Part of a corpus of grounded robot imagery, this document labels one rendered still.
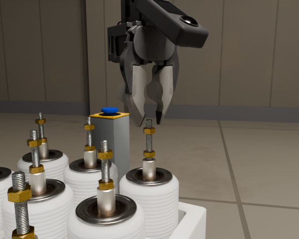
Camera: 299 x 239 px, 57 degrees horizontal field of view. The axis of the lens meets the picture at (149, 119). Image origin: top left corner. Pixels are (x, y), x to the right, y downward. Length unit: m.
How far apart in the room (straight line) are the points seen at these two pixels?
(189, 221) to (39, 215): 0.23
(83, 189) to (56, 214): 0.09
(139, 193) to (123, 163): 0.28
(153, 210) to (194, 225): 0.08
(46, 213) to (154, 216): 0.15
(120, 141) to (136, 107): 0.27
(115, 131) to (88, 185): 0.20
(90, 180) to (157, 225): 0.13
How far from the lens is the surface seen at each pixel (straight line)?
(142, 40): 0.40
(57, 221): 0.41
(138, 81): 0.40
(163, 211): 0.43
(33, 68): 2.85
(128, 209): 0.36
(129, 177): 0.45
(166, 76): 0.43
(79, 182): 0.48
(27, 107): 2.91
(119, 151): 0.67
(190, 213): 0.50
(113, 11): 2.33
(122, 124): 0.66
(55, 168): 0.56
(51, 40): 2.76
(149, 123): 0.43
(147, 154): 0.43
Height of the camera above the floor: 0.42
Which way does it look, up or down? 10 degrees down
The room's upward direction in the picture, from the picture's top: straight up
